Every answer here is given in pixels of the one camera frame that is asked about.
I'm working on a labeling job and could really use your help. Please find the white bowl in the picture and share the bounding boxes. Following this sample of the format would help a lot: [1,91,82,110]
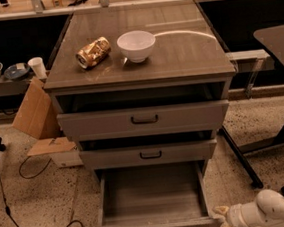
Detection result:
[117,30,156,63]

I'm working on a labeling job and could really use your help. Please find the white paper cup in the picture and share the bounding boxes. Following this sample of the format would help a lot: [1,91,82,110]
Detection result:
[28,57,47,80]

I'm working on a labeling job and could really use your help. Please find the grey top drawer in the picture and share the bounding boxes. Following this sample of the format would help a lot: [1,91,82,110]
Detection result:
[57,99,229,141]

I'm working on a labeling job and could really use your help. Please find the grey drawer cabinet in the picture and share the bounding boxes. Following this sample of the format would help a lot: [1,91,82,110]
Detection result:
[36,0,247,192]

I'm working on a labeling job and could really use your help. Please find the grey middle drawer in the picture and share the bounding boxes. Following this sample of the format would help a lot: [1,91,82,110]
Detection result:
[80,139,217,170]

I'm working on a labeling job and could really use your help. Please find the black table base frame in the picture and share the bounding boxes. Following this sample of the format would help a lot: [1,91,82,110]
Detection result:
[219,125,284,189]

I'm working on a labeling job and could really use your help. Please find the blue patterned bowl right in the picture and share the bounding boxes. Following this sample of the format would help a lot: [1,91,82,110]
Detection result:
[4,63,30,81]

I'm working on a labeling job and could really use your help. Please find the grey drawer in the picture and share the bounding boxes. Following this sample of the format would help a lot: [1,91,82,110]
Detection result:
[80,139,217,170]
[97,161,222,227]
[57,99,229,141]

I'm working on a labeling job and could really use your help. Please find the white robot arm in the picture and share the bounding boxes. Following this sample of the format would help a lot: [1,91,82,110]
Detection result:
[213,189,284,227]

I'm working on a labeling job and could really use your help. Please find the brown cardboard box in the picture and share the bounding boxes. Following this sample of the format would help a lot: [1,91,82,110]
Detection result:
[12,77,76,156]

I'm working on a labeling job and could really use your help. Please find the grey bottom drawer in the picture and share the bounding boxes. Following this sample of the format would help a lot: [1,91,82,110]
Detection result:
[97,161,222,227]

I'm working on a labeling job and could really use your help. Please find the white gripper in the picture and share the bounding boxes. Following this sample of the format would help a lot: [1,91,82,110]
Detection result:
[213,202,258,227]

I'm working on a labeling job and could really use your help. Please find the crushed gold soda can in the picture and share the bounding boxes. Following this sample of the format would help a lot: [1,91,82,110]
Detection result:
[75,37,111,69]

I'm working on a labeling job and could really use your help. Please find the black floor cable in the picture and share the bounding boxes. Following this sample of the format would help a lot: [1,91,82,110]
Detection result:
[0,135,84,227]

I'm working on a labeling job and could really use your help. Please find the grey wall ledge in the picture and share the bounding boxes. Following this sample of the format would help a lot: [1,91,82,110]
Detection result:
[0,73,36,97]

